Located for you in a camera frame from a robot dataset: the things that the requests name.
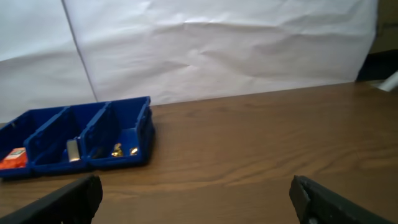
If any blue tray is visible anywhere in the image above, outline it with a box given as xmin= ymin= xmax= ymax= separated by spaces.
xmin=0 ymin=95 xmax=155 ymax=179

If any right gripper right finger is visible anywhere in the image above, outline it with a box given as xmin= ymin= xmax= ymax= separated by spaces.
xmin=289 ymin=174 xmax=398 ymax=224

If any orange candy box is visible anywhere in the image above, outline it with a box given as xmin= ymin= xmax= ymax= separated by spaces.
xmin=0 ymin=147 xmax=29 ymax=170

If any blue candy pack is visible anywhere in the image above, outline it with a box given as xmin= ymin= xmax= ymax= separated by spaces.
xmin=66 ymin=139 xmax=81 ymax=163

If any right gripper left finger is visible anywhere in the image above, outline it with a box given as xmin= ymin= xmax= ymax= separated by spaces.
xmin=0 ymin=174 xmax=104 ymax=224

